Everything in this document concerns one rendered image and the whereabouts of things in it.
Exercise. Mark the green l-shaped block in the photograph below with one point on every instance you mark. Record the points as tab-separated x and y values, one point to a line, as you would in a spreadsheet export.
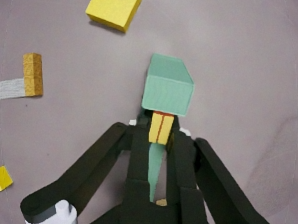
169	88

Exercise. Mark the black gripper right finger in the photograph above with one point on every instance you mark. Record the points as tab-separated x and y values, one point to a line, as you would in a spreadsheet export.
224	198

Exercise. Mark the try square with wooden stock and grey blade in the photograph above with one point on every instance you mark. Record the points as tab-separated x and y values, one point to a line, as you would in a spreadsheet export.
32	80

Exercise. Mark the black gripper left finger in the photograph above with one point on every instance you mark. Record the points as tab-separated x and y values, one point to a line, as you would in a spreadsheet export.
58	202

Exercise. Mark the cream slotted block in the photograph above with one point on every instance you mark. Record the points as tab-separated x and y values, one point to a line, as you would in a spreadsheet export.
161	202

